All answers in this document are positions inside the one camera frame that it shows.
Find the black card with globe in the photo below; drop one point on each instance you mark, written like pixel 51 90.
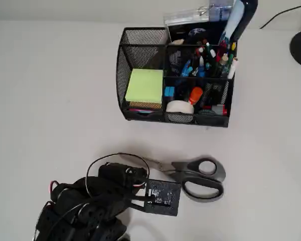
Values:
pixel 195 33

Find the clear blue printed card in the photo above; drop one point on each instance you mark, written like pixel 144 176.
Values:
pixel 220 11

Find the pink sticky note pad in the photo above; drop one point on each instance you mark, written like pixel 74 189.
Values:
pixel 140 110

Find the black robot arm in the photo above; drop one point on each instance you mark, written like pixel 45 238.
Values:
pixel 90 218

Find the black mesh desk organizer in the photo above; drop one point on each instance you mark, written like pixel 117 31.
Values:
pixel 210 121

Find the green marker pen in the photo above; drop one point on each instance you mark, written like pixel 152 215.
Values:
pixel 210 52

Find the red pen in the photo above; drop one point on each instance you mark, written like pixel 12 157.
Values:
pixel 221 50

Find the white marker pen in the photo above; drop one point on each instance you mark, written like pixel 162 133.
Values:
pixel 232 71

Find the clear plastic container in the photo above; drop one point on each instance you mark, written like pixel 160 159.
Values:
pixel 183 17

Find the orange cap glue stick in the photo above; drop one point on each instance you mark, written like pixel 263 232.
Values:
pixel 195 94

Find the grey red small box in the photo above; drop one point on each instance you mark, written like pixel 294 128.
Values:
pixel 218 109

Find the green sticky note pad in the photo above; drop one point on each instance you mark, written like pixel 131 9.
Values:
pixel 144 85

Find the blue binder clips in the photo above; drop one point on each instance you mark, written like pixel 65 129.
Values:
pixel 186 69

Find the blue eraser pair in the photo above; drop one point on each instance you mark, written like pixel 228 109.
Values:
pixel 169 91

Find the beige cap pen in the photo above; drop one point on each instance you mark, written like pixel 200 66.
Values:
pixel 224 59

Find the grey black scissors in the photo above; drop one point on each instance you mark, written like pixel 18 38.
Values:
pixel 185 166

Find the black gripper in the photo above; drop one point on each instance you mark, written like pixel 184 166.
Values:
pixel 113 172

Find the white tape roll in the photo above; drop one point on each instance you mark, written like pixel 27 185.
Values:
pixel 179 106

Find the yellow cap pen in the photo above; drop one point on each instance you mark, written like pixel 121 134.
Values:
pixel 234 46

